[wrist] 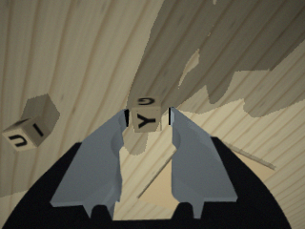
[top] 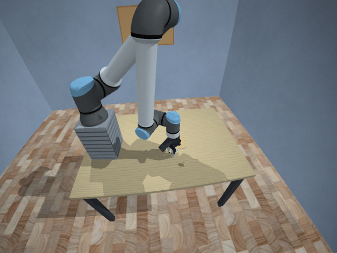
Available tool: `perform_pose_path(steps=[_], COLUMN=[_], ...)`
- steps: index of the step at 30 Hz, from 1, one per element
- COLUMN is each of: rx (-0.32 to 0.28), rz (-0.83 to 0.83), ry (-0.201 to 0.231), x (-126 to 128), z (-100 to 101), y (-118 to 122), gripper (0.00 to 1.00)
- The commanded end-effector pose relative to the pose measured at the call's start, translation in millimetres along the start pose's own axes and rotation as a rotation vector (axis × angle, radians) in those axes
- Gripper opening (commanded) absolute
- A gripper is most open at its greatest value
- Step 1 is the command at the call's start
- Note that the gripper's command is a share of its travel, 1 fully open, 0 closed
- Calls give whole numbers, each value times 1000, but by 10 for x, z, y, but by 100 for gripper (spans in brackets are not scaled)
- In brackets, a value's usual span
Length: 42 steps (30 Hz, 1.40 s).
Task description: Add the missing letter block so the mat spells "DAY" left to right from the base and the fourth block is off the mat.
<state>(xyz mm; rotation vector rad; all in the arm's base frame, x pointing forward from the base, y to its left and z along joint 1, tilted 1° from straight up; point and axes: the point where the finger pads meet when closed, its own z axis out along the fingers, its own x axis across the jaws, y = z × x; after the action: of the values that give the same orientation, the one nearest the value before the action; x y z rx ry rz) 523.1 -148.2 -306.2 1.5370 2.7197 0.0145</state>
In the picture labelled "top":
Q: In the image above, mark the tan mat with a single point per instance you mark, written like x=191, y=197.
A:
x=183, y=145

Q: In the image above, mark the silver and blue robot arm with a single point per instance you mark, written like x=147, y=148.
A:
x=151, y=19

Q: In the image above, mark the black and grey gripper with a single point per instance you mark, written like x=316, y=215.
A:
x=173, y=146

